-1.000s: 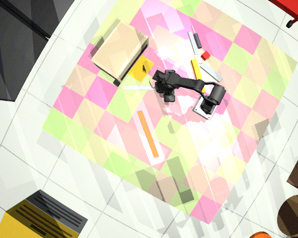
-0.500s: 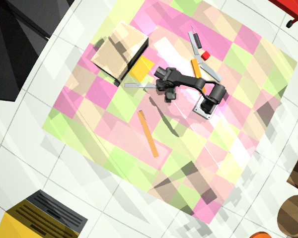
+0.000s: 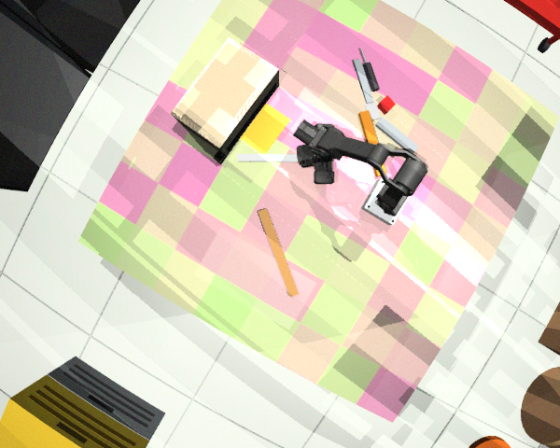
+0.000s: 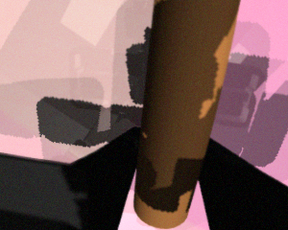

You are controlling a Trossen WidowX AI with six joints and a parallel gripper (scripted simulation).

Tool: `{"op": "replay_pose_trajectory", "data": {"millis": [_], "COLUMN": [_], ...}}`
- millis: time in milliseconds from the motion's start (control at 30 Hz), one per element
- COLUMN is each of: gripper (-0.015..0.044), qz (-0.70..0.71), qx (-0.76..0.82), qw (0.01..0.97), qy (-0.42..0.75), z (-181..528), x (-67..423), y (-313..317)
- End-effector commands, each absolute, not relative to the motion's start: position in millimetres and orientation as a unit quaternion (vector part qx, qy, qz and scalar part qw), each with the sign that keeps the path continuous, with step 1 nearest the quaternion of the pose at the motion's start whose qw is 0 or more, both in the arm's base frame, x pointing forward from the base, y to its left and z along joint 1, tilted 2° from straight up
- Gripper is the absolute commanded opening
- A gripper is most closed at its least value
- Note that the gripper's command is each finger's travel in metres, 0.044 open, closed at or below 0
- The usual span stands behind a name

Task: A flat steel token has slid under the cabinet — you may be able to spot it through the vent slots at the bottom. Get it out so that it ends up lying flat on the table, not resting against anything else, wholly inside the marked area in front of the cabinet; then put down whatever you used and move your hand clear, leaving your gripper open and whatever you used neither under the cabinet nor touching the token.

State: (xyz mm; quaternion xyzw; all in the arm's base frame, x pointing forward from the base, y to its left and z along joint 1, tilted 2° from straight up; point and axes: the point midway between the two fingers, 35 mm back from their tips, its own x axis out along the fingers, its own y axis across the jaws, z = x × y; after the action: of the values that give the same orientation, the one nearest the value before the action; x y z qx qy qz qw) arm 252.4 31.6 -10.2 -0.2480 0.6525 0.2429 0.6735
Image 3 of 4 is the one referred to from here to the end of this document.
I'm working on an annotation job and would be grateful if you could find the red cube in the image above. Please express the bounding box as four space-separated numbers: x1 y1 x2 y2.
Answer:
378 96 395 114

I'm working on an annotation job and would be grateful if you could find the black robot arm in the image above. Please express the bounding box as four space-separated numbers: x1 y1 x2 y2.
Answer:
293 119 428 217

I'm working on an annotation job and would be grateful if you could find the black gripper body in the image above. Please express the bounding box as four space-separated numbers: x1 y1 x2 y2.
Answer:
314 123 335 184

